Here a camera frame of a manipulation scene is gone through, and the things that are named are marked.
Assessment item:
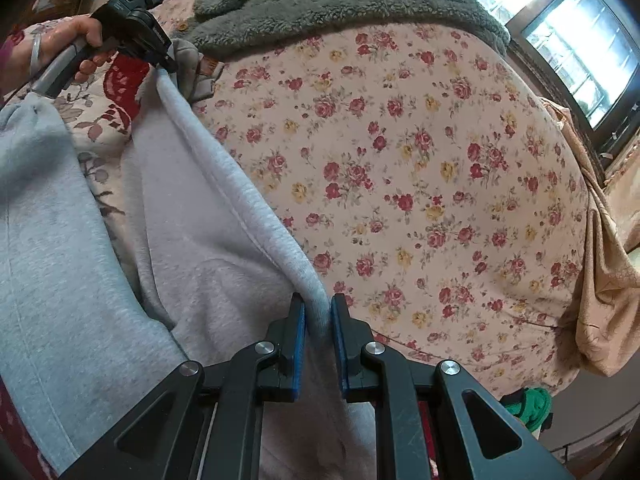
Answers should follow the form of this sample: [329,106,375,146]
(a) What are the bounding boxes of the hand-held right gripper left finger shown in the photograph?
[60,292,307,480]

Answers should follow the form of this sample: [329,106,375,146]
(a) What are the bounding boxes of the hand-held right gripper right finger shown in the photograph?
[330,292,576,480]

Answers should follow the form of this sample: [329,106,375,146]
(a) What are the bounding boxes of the grey sweat pants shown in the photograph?
[0,67,381,480]

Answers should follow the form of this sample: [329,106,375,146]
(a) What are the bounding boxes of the person's left hand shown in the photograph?
[0,15,113,106]

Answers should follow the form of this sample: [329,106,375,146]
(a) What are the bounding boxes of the grey-brown small cloth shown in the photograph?
[170,39,226,103]

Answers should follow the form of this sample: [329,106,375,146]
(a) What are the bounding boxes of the red leaf-patterned blanket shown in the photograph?
[0,20,161,480]

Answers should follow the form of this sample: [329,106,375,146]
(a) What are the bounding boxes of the grey-green fleece jacket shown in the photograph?
[185,0,511,61]

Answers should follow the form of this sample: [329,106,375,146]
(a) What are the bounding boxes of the floral sofa backrest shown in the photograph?
[150,0,591,401]

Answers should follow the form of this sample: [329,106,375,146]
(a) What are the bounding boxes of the green cloth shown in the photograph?
[500,386,553,433]

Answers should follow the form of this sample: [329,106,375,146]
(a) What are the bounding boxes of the beige curtain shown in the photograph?
[540,95,640,378]

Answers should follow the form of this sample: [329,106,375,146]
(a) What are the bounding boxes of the large window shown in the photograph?
[415,0,640,131]

